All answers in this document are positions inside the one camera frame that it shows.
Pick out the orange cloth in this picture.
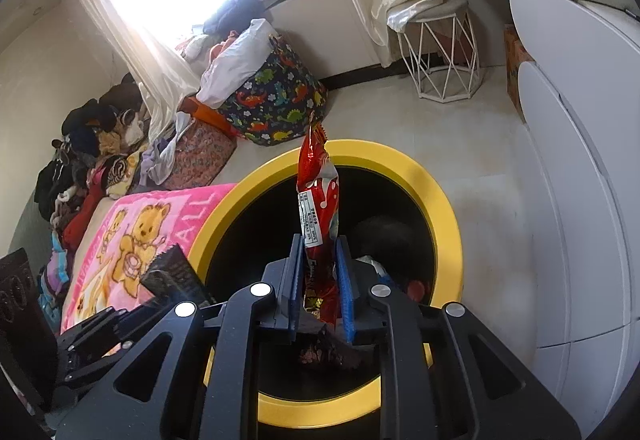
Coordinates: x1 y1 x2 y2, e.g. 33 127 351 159
209 32 241 65

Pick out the orange bag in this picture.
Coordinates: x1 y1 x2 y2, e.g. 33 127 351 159
180 97 238 138

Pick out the pink bear printed blanket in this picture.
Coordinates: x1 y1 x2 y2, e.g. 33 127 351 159
60 184 238 336

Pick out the brown floral bag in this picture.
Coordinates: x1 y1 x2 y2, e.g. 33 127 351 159
160 122 238 191

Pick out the large white plastic bag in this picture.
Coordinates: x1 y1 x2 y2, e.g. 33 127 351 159
196 18 278 108

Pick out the pale lilac shirt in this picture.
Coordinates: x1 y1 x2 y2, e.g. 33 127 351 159
139 112 193 185

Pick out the red snack wrapper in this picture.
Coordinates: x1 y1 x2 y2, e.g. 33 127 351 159
296 122 343 325

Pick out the red can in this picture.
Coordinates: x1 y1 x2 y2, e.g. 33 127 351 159
406 280 430 305

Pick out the white vanity dresser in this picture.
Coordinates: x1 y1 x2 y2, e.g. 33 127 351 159
435 0 640 361

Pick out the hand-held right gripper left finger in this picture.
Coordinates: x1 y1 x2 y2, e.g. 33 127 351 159
55 234 307 440

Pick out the orange cardboard box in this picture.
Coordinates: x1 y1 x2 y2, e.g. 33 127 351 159
502 24 536 123

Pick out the white wire stool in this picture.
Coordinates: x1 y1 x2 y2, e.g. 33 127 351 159
397 0 481 101

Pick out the black jacket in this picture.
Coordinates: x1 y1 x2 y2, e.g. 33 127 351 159
202 0 271 38

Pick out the dinosaur print storage bag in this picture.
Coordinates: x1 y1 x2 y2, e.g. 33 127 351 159
217 36 328 147

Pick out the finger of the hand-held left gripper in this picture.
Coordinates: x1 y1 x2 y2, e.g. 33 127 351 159
65 335 146 383
60 302 166 351

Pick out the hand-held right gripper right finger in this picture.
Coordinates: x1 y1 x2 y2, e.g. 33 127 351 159
336 236 583 440

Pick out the yellow rimmed black trash bin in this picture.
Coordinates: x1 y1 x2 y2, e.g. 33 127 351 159
190 139 463 428

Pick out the pile of clothes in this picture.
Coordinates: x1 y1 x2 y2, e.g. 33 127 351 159
34 72 153 321

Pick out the black snack wrapper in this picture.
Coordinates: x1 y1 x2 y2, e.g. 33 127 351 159
140 244 213 308

